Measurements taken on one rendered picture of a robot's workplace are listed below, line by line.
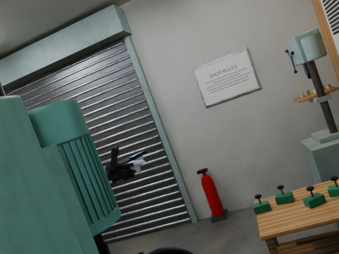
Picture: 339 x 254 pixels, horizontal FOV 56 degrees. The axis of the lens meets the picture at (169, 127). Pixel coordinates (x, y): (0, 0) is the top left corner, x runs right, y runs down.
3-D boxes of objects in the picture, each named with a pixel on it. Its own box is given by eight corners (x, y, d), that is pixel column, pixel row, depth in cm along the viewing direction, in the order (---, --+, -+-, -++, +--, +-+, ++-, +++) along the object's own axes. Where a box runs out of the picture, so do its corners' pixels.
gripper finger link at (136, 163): (149, 170, 141) (135, 172, 147) (145, 159, 140) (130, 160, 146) (145, 174, 139) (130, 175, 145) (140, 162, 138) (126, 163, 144)
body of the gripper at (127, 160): (137, 171, 153) (114, 179, 154) (130, 154, 152) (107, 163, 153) (135, 177, 146) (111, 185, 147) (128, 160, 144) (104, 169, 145)
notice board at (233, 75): (261, 88, 347) (246, 48, 344) (261, 88, 345) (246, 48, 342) (205, 108, 364) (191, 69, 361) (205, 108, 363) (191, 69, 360)
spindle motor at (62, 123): (132, 207, 84) (89, 96, 82) (102, 240, 67) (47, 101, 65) (77, 223, 89) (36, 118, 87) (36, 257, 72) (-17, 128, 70)
